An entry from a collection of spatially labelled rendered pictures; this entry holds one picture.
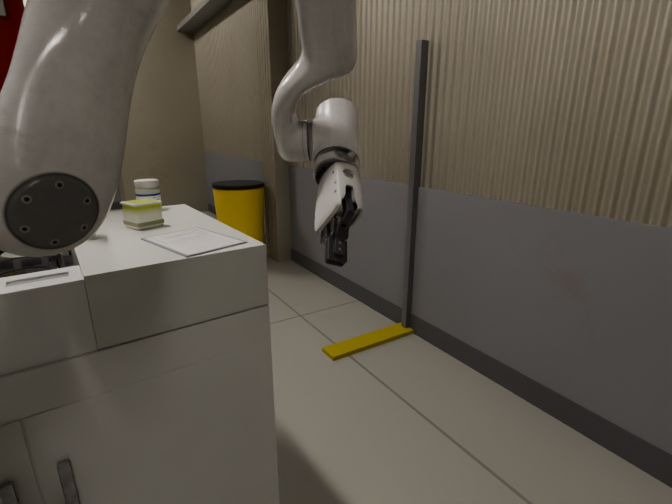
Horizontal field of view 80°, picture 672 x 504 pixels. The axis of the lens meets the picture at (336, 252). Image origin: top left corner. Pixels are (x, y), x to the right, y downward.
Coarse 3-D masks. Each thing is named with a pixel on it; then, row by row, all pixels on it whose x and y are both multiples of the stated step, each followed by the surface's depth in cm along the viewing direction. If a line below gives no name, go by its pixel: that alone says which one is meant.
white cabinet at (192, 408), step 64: (256, 320) 93; (0, 384) 67; (64, 384) 72; (128, 384) 79; (192, 384) 87; (256, 384) 97; (0, 448) 69; (64, 448) 75; (128, 448) 82; (192, 448) 91; (256, 448) 101
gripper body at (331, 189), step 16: (320, 176) 71; (336, 176) 65; (352, 176) 67; (320, 192) 70; (336, 192) 63; (352, 192) 65; (320, 208) 68; (336, 208) 63; (320, 224) 67; (352, 224) 66
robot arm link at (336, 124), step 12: (324, 108) 75; (336, 108) 74; (348, 108) 75; (312, 120) 74; (324, 120) 73; (336, 120) 72; (348, 120) 73; (312, 132) 72; (324, 132) 72; (336, 132) 71; (348, 132) 72; (312, 144) 72; (324, 144) 70; (336, 144) 69; (348, 144) 70; (312, 156) 74
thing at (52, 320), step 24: (0, 288) 66; (24, 288) 66; (48, 288) 67; (72, 288) 69; (0, 312) 64; (24, 312) 66; (48, 312) 68; (72, 312) 70; (0, 336) 65; (24, 336) 67; (48, 336) 69; (72, 336) 71; (0, 360) 66; (24, 360) 68; (48, 360) 70
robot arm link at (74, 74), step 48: (48, 0) 34; (96, 0) 35; (144, 0) 38; (48, 48) 34; (96, 48) 36; (144, 48) 41; (0, 96) 32; (48, 96) 34; (96, 96) 37; (0, 144) 32; (48, 144) 33; (96, 144) 37; (0, 192) 32; (48, 192) 34; (96, 192) 37; (0, 240) 34; (48, 240) 35
